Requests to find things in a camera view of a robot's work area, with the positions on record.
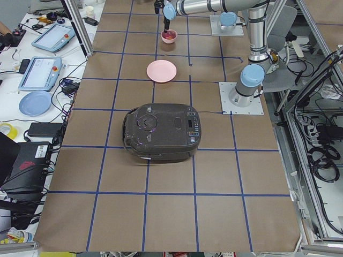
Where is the blue teach pendant far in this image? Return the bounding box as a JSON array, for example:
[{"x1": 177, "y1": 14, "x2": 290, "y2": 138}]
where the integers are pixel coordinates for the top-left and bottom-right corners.
[{"x1": 31, "y1": 24, "x2": 76, "y2": 52}]

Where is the pink plate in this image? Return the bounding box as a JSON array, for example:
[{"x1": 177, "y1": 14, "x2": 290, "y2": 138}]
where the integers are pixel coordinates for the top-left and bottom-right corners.
[{"x1": 146, "y1": 60, "x2": 177, "y2": 83}]

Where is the blue teach pendant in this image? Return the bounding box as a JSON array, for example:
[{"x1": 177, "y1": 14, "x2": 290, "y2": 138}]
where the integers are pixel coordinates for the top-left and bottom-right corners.
[
  {"x1": 18, "y1": 56, "x2": 62, "y2": 92},
  {"x1": 31, "y1": 24, "x2": 76, "y2": 52}
]

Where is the steel pot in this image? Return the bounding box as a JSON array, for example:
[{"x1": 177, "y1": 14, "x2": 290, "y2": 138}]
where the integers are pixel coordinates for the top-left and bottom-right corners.
[{"x1": 266, "y1": 48, "x2": 280, "y2": 74}]

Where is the black computer box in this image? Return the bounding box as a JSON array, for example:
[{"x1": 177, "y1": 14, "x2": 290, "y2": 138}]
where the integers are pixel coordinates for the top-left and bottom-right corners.
[{"x1": 1, "y1": 140, "x2": 53, "y2": 195}]

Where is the yellow tape roll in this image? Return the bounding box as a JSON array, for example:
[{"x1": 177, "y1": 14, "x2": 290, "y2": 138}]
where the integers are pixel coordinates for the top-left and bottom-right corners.
[{"x1": 0, "y1": 123, "x2": 18, "y2": 140}]

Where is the dark grey rice cooker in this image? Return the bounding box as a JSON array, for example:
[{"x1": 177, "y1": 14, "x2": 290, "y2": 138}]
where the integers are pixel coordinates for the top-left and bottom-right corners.
[{"x1": 122, "y1": 103, "x2": 202, "y2": 162}]

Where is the red apple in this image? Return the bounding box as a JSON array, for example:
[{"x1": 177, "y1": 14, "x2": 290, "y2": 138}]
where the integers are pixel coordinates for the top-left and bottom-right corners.
[{"x1": 163, "y1": 33, "x2": 175, "y2": 40}]

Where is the blue teach pendant near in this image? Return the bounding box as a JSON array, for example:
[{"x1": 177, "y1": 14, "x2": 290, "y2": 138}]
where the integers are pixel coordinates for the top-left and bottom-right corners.
[{"x1": 18, "y1": 56, "x2": 62, "y2": 92}]

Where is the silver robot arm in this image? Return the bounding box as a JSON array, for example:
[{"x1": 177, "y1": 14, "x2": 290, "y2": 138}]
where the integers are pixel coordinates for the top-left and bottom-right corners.
[
  {"x1": 160, "y1": 1, "x2": 271, "y2": 74},
  {"x1": 219, "y1": 12, "x2": 237, "y2": 30}
]

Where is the light blue plate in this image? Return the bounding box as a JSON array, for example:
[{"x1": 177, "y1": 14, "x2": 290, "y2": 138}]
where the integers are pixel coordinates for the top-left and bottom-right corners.
[{"x1": 19, "y1": 90, "x2": 51, "y2": 117}]

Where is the aluminium frame post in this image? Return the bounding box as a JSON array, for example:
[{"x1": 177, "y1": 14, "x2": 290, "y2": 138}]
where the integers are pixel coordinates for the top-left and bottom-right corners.
[{"x1": 61, "y1": 0, "x2": 94, "y2": 57}]

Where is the pink bowl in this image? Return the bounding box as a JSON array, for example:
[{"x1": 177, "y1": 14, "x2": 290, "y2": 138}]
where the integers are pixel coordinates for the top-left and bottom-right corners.
[{"x1": 161, "y1": 29, "x2": 178, "y2": 44}]

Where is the white cup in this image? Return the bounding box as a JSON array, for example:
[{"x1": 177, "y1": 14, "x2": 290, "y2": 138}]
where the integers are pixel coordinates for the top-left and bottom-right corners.
[{"x1": 84, "y1": 6, "x2": 95, "y2": 19}]

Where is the grey chair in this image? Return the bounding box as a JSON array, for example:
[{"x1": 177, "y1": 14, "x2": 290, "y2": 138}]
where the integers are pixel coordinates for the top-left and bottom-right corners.
[{"x1": 263, "y1": 5, "x2": 297, "y2": 93}]

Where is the black power adapter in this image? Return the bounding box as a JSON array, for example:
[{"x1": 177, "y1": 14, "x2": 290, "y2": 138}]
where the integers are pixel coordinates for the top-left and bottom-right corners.
[{"x1": 84, "y1": 17, "x2": 99, "y2": 26}]

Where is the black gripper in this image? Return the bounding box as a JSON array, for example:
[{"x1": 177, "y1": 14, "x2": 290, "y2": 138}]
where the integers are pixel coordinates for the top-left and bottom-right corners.
[{"x1": 163, "y1": 17, "x2": 170, "y2": 32}]

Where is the black power brick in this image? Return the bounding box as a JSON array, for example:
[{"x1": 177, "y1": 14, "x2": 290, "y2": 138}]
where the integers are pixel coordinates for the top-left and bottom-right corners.
[{"x1": 27, "y1": 123, "x2": 62, "y2": 138}]

